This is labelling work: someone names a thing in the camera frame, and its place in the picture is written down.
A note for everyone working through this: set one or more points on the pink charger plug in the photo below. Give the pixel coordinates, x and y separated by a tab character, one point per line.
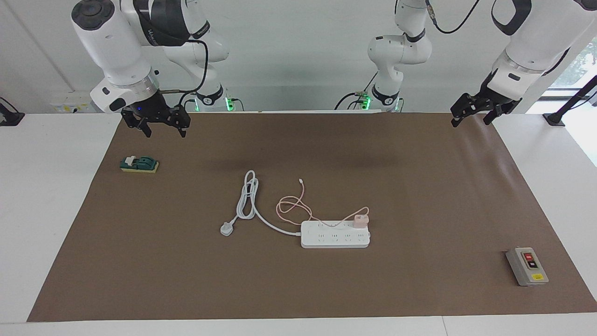
360	220

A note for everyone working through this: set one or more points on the white wall outlet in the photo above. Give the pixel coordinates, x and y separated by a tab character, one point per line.
70	105

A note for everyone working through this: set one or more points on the black clamp stand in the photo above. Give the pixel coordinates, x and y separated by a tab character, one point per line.
571	100

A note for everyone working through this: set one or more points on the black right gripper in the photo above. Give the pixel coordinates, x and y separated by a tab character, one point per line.
156	112

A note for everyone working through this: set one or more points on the brown table mat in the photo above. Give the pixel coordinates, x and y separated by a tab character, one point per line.
326	284

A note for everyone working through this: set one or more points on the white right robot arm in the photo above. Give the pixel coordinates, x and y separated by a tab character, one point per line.
116	51

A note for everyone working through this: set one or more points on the black table clamp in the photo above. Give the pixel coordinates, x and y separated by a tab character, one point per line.
9	116

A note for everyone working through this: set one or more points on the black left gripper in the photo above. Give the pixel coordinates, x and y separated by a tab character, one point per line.
480	100

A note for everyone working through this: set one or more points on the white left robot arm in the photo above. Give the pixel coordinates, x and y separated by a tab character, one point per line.
531	42

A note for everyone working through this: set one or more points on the grey on-off switch box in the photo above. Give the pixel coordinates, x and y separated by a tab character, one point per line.
527	267

